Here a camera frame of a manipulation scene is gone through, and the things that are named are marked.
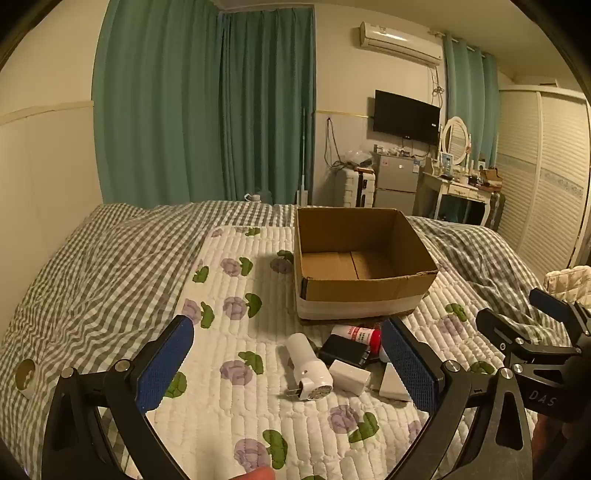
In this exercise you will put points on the white louvered wardrobe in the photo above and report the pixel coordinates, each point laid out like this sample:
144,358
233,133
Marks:
545,175

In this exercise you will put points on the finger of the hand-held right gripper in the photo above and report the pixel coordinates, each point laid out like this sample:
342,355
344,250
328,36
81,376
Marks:
551,302
508,334

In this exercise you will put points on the small picture frame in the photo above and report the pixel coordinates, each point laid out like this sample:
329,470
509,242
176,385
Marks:
446,160

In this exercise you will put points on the white bottle with red cap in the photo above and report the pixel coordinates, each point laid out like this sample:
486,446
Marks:
358,332

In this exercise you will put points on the white air conditioner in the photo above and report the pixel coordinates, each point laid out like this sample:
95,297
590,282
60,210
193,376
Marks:
399,41

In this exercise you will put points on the green curtain beside wardrobe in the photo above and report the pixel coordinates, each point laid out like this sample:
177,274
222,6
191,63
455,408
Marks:
471,92

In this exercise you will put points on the white dressing table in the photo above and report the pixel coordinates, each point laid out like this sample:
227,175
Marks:
457,189

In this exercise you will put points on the white suitcase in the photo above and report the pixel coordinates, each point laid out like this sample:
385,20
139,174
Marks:
359,187

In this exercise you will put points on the silver small fridge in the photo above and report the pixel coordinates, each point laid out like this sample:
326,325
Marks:
397,180

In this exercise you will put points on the white cylindrical plug adapter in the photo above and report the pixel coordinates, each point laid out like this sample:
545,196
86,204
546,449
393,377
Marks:
307,369

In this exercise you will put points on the paper cup with brown inside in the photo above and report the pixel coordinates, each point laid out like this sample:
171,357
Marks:
25,379

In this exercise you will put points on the black rectangular charger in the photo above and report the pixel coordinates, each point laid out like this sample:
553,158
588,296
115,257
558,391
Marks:
344,350

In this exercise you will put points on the brown box on table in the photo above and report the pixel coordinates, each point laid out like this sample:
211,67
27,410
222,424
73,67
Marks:
490,177

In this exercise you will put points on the white square charger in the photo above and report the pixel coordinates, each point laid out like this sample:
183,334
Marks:
349,377

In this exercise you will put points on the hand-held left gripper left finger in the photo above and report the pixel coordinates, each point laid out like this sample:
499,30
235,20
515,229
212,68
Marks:
166,364

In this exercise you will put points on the black wall television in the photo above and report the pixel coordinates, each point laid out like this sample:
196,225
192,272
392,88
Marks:
406,117

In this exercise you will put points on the white oval mirror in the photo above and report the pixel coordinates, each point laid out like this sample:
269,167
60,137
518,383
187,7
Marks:
455,138

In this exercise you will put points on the narrow green curtain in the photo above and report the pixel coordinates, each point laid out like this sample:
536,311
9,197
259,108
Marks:
268,106

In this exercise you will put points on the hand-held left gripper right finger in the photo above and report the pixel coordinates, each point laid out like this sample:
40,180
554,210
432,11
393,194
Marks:
411,369

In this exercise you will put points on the white floral quilted mat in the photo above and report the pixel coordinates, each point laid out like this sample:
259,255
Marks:
240,350

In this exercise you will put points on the white box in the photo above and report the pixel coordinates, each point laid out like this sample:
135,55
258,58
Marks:
393,384

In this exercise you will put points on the clear plastic bag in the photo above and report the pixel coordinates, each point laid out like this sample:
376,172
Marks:
352,158

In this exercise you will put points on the white flat mop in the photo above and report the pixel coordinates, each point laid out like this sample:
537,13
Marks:
303,184

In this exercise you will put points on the person's right hand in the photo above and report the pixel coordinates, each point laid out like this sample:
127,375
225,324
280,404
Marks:
549,438

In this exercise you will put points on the wide green curtain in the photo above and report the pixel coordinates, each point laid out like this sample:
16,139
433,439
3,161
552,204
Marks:
157,106

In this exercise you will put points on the dark suitcase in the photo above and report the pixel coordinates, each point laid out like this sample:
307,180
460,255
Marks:
497,210

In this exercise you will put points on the person's left hand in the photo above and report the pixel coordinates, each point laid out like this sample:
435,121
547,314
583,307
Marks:
259,474

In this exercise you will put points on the cardboard box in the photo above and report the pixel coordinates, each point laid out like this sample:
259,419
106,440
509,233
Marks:
360,288

